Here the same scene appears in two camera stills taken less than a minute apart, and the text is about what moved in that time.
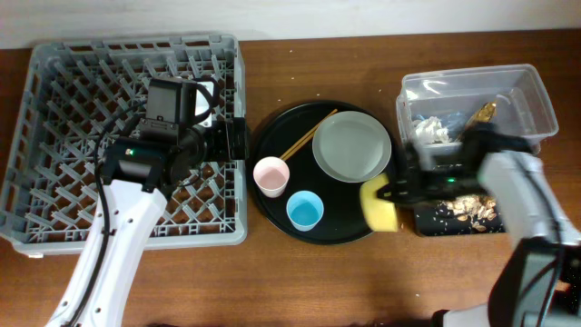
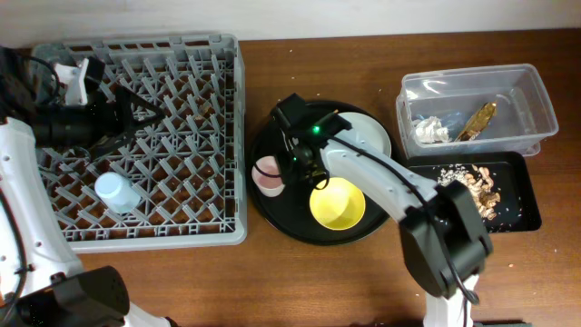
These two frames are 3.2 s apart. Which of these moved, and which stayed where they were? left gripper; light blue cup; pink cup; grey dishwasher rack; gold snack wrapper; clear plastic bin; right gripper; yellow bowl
Moved: left gripper; right gripper; yellow bowl; light blue cup
Stayed: gold snack wrapper; clear plastic bin; grey dishwasher rack; pink cup
